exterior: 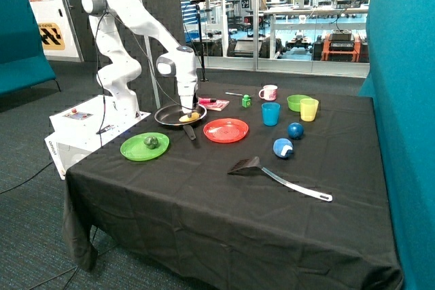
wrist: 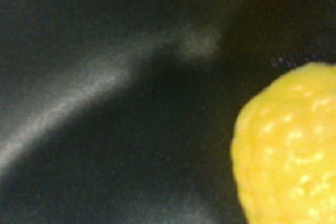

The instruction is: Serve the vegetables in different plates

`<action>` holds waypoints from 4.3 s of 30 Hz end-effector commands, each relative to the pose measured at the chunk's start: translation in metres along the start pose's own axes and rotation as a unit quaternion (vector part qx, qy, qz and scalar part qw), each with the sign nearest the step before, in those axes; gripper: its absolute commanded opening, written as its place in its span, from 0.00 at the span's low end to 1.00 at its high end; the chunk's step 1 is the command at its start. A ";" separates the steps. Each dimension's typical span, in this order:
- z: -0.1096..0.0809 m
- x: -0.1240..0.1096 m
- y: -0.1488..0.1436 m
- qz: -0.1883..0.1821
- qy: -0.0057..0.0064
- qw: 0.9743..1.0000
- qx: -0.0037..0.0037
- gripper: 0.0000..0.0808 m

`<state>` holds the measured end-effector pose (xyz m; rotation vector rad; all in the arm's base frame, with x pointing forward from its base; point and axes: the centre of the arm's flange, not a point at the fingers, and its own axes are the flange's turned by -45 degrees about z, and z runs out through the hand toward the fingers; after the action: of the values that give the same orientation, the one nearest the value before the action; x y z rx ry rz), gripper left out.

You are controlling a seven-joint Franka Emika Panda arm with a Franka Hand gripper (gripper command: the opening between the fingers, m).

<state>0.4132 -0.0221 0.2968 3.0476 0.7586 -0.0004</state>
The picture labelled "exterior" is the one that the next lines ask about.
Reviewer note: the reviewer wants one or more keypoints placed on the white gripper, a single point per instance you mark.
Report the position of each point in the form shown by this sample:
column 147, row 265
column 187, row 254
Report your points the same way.
column 186, row 92

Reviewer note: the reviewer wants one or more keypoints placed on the yellow toy corn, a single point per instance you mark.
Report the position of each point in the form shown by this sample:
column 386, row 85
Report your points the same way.
column 185, row 118

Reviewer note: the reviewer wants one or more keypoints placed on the green toy pepper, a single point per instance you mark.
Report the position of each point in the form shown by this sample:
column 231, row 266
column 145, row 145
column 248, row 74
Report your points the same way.
column 151, row 142

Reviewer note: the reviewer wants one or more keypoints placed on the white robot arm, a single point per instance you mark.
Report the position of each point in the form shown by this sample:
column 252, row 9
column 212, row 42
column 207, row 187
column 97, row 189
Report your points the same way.
column 178, row 62

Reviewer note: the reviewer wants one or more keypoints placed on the black frying pan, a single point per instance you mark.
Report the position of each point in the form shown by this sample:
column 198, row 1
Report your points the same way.
column 169, row 116

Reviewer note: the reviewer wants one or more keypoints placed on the pink book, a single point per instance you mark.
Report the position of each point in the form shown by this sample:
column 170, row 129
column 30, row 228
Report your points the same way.
column 213, row 103

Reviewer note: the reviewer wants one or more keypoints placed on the red plastic plate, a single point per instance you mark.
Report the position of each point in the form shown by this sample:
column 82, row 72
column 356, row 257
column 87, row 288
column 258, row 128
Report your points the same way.
column 226, row 130

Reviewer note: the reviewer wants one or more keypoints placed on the pen on table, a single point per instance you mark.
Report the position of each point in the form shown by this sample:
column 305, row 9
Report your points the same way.
column 238, row 94

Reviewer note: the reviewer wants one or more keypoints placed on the green toy block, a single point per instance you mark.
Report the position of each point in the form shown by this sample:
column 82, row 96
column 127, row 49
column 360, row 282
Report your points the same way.
column 246, row 101

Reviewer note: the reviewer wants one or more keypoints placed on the green plastic plate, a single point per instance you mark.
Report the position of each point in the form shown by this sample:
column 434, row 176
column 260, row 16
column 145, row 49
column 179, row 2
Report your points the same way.
column 134, row 149

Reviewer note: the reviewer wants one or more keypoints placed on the black slotted spatula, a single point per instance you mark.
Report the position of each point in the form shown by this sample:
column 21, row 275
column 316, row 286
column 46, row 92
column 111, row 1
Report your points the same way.
column 245, row 165

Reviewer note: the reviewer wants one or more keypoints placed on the blue plastic cup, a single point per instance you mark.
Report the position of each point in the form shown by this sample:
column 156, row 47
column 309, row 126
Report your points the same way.
column 270, row 113

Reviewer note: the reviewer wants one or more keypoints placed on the pink and white mug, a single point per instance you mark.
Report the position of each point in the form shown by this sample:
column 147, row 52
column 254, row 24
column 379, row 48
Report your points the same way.
column 268, row 92

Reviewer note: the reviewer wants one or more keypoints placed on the blue and white ball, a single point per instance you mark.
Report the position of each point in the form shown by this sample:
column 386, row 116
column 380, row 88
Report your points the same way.
column 283, row 148

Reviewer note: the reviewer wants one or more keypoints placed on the black tablecloth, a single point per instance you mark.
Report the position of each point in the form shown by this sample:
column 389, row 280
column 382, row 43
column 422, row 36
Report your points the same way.
column 247, row 231

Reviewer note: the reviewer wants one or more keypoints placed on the green plastic bowl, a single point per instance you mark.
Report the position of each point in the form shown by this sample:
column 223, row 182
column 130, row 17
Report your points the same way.
column 294, row 101

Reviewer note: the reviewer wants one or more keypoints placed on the dark blue ball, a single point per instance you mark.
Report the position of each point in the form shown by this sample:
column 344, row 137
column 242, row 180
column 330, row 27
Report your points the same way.
column 295, row 131

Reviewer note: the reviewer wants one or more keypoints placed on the white robot controller base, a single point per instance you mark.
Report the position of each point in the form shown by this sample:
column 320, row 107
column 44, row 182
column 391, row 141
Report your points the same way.
column 82, row 129

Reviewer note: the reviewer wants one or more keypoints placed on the black tripod stand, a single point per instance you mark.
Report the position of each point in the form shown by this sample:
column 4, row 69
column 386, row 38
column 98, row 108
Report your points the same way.
column 196, row 4

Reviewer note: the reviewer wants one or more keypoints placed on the yellow plastic cup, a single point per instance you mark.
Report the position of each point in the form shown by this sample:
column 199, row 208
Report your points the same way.
column 308, row 109

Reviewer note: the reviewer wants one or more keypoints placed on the yellow black warning sign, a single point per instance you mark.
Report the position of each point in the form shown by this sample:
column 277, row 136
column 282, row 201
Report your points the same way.
column 51, row 36

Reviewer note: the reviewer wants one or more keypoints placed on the orange mobile robot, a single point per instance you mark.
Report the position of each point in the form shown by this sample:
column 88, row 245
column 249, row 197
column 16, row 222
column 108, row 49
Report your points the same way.
column 341, row 46

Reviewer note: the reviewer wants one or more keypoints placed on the teal sofa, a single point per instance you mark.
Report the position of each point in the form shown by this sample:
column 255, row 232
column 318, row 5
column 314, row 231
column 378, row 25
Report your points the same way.
column 23, row 62

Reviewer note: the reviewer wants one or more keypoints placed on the teal partition panel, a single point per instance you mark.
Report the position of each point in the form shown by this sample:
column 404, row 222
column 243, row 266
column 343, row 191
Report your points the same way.
column 401, row 84

